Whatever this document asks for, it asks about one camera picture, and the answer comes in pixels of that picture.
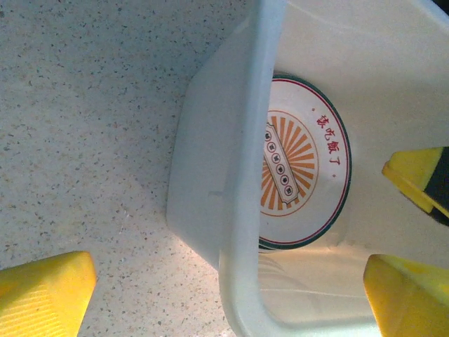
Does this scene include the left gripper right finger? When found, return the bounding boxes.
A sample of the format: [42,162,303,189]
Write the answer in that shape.
[363,254,449,337]

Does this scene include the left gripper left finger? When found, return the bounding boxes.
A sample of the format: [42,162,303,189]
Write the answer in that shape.
[0,251,98,337]

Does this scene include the white plate orange sunburst print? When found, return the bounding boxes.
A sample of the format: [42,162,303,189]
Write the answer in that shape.
[257,73,353,252]

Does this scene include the white plastic bin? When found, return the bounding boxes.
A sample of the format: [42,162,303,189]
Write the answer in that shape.
[166,0,449,337]

